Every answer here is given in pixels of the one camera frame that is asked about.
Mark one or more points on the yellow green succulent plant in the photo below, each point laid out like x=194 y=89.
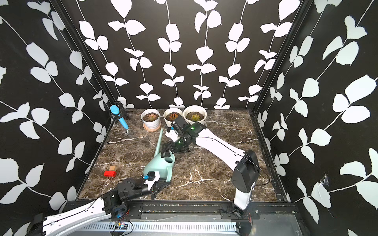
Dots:
x=195 y=118

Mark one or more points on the red block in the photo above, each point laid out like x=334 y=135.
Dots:
x=110 y=174

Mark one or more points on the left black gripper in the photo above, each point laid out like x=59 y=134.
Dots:
x=155 y=189

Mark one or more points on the small circuit board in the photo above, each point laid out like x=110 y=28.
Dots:
x=120 y=226

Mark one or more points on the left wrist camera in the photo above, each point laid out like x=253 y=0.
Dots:
x=152 y=177

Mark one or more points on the orange red succulent plant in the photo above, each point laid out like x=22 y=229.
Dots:
x=172 y=116

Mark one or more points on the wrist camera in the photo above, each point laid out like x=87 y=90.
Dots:
x=152 y=177
x=177 y=129

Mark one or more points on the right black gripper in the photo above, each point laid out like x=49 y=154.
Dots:
x=166 y=147

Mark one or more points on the pink succulent plant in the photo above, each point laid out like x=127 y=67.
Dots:
x=150 y=117

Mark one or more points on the middle white plant pot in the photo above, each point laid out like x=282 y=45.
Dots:
x=168 y=124

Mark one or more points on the mint green watering can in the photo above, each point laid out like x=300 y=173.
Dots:
x=163 y=165

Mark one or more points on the left white plant pot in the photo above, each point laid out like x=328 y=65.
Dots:
x=154 y=123

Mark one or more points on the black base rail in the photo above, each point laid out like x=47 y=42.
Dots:
x=149 y=210

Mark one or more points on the peach pot saucer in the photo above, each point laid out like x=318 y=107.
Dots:
x=149 y=129

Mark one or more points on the right large white plant pot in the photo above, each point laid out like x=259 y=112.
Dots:
x=195 y=109

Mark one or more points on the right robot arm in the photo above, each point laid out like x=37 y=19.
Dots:
x=244 y=164

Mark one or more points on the white perforated strip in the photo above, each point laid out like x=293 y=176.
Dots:
x=165 y=227

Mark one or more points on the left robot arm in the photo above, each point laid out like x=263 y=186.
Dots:
x=115 y=204

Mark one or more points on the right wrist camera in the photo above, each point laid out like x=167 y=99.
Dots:
x=177 y=129

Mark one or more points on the small wooden block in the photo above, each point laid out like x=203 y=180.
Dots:
x=113 y=168

